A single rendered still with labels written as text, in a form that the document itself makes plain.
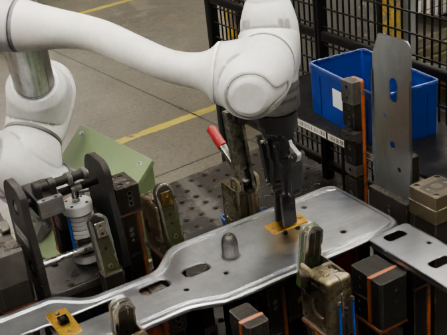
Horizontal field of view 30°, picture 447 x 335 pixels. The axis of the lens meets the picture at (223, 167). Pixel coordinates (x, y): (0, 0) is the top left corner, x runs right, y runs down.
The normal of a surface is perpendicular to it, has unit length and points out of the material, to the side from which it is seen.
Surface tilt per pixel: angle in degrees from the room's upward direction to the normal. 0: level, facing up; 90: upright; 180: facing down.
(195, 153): 0
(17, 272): 90
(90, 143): 42
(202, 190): 0
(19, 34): 92
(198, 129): 0
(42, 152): 68
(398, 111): 90
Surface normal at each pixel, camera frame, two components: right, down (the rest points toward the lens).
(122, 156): -0.60, -0.44
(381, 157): -0.85, 0.30
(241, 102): -0.04, 0.45
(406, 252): -0.11, -0.89
